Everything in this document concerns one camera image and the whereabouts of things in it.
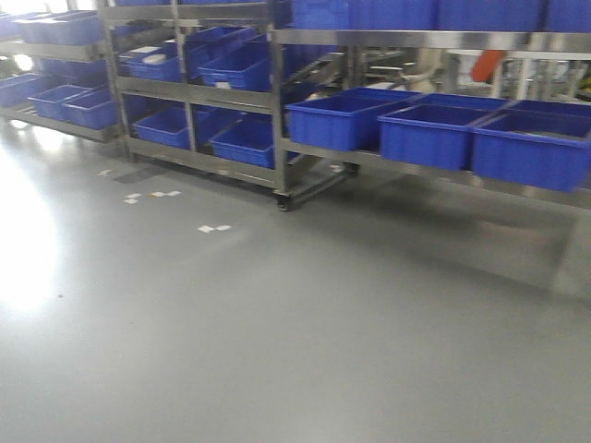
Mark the right steel shelf rack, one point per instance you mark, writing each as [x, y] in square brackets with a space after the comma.
[572, 276]

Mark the steel shelf rack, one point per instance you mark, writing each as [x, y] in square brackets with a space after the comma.
[198, 92]
[572, 276]
[54, 73]

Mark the middle steel shelf rack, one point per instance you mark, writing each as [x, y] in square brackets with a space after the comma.
[198, 92]

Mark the left steel shelf rack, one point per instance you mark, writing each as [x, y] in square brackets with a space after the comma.
[54, 73]

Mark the blue bin left front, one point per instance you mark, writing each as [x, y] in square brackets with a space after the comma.
[346, 121]

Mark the blue bin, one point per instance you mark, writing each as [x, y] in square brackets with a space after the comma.
[538, 144]
[436, 130]
[346, 121]

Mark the blue bin middle front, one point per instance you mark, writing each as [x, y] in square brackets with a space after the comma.
[436, 130]

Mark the orange object behind rack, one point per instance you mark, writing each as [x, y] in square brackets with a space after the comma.
[486, 65]

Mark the blue bin right front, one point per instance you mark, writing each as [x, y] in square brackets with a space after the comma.
[538, 144]

